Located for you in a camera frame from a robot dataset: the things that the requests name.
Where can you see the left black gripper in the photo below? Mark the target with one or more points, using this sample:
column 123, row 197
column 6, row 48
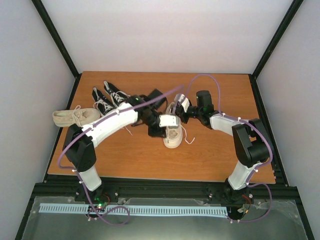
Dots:
column 153, row 132

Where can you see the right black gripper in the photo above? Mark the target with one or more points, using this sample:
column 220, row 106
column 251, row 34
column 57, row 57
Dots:
column 181, row 113

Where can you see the beige lace platform sneaker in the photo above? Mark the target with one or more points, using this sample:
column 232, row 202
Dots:
column 174, row 135

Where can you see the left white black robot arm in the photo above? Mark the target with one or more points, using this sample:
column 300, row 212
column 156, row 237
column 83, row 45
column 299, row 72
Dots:
column 81, row 141

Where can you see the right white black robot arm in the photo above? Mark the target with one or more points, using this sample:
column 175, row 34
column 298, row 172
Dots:
column 251, row 141

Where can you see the black white sneaker right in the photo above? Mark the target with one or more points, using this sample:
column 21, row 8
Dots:
column 117, row 96

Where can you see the black white sneaker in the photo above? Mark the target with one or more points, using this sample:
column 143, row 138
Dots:
column 101, row 102
column 117, row 96

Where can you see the black white sneaker left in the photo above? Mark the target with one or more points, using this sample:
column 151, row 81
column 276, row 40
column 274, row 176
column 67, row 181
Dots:
column 101, row 102

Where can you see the beige canvas sneaker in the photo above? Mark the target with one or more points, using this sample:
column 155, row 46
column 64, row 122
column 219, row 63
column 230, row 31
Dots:
column 79, row 116

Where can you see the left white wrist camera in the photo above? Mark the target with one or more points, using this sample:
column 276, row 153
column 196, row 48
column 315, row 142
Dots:
column 167, row 120

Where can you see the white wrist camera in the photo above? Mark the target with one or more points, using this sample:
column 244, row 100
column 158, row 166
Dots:
column 167, row 120
column 181, row 100

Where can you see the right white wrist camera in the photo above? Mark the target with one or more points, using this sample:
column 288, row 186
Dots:
column 181, row 100

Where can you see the light blue cable duct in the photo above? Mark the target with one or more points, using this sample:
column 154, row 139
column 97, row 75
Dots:
column 136, row 210

